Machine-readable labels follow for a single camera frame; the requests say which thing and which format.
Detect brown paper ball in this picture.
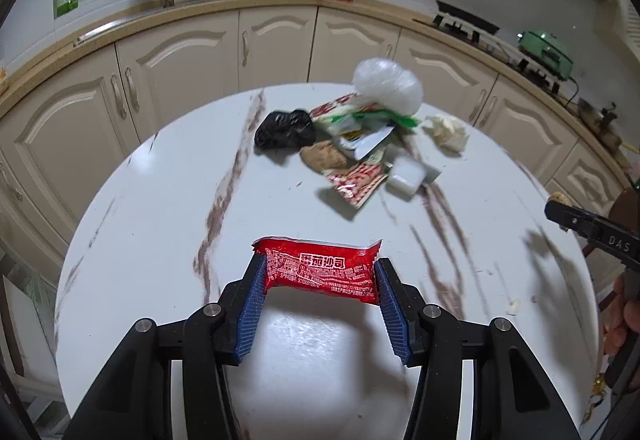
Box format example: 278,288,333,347
548,192,573,207
299,141,349,173

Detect red ketchup sauce packet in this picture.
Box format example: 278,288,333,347
253,237,382,304

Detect person's right hand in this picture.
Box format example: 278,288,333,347
604,274,627,356

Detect steel pot with lid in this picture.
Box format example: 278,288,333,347
577,98,622,149

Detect white crumpled tissue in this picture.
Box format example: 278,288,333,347
424,115,469,154

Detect black gas stove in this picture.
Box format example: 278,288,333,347
430,13,561,97

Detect green electric cooking pot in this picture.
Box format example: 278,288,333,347
518,30,574,80

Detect red checkered paper wrapper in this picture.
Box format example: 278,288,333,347
323,163,388,210

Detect black grill pan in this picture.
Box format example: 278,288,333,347
436,0,500,36

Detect cream lower cabinets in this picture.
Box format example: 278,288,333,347
1,0,629,281

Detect silver foil snack packet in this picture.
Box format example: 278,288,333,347
333,126,394,161

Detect clear plastic bag ball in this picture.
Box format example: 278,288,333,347
350,57,424,116

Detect green white snack wrapper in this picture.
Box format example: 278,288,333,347
309,93,420,137

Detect brown crumpled paper ball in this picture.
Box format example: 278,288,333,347
299,141,349,173

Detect black crumpled plastic bag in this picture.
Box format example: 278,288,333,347
254,109,317,152

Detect stainless steel sink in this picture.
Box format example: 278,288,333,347
73,0,221,48

